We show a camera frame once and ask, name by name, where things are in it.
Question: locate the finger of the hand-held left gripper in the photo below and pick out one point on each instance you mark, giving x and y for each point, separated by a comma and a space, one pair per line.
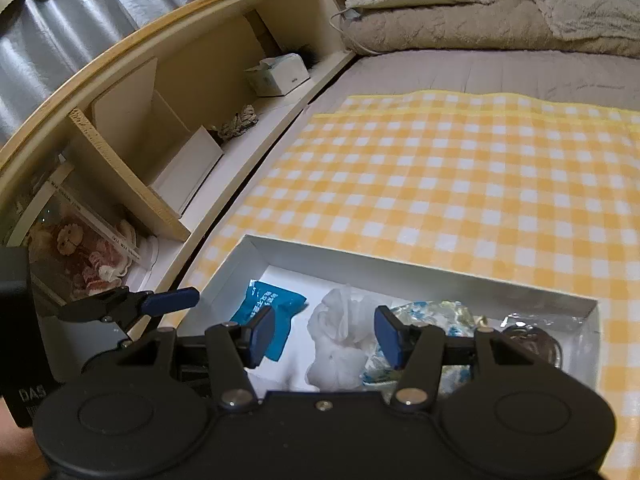
170, 300

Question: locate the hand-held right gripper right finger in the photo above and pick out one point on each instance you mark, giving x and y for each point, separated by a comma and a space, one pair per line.
390, 335

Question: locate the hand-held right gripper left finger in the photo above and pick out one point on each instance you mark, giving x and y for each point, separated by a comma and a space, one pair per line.
260, 335

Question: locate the blue snack packet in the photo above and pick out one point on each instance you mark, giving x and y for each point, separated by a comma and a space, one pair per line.
270, 295

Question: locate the blue floral fabric pouch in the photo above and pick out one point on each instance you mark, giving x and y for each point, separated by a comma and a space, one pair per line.
430, 312

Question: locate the white fluffy scrunchie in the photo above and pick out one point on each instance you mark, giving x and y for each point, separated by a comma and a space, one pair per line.
335, 355

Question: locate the shallow white cardboard box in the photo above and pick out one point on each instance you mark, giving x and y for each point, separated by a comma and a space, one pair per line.
350, 265

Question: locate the flat white box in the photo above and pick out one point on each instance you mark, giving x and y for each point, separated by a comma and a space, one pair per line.
190, 170

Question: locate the yellow checked cloth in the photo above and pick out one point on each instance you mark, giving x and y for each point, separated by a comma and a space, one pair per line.
450, 185

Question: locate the wooden bedside shelf unit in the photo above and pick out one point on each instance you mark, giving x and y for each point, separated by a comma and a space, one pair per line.
125, 95

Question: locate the white tissue box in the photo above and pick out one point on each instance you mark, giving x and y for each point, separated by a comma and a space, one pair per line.
280, 77

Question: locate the grey bed mattress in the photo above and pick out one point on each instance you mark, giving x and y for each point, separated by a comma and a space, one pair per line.
425, 70

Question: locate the grey curtain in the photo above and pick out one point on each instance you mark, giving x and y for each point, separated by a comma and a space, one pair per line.
75, 25

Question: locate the folded beige blanket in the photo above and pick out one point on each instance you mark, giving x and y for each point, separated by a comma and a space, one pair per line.
450, 30

